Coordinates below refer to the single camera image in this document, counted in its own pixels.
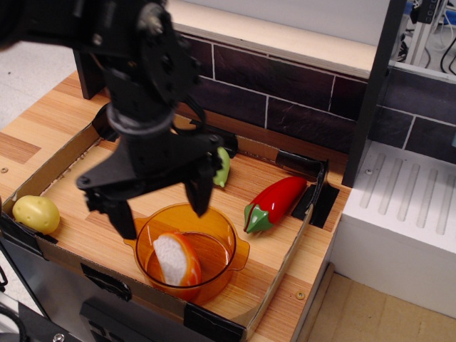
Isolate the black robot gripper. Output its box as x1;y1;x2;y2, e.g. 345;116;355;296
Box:
77;133;222;239

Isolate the black vertical post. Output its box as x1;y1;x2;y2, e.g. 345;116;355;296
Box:
342;1;406;187

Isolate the green toy pear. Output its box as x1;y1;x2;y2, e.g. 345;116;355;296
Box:
212;147;231;187

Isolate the black left corner post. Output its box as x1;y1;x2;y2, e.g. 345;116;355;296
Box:
73;50;105;100

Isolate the white drain board sink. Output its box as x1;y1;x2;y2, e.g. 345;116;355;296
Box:
331;142;455;317

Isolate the orange transparent plastic pot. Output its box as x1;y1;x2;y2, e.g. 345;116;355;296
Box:
124;204;250;304

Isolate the salmon sushi toy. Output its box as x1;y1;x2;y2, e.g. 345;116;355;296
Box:
152;232;202;287

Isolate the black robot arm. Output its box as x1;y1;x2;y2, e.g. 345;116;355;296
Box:
1;1;222;239

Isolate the red toy chili pepper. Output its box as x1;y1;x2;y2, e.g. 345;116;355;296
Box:
244;176;307;234

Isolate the cardboard fence with black tape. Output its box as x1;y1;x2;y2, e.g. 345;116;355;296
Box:
1;100;350;341

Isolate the yellow toy potato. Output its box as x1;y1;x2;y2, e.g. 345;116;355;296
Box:
12;195;61;235

